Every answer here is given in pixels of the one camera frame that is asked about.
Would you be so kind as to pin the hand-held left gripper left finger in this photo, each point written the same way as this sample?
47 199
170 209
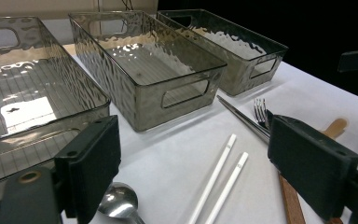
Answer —
87 168

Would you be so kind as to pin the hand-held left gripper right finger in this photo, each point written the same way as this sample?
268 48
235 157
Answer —
310 168

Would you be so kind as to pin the metal spoon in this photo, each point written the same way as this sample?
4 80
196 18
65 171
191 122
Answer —
118 202

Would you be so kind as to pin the wooden spoon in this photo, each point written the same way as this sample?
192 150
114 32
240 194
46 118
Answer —
335 127

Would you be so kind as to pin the metal chopstick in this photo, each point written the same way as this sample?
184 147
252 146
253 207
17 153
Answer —
240 115
258 133

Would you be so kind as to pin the metal fork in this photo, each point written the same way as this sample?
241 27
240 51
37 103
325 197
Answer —
260 113

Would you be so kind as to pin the white chopstick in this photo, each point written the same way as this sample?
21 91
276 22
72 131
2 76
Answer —
230 183
217 168

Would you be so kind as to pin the smoky clear plastic bin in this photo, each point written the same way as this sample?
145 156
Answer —
230 43
28 81
155 65

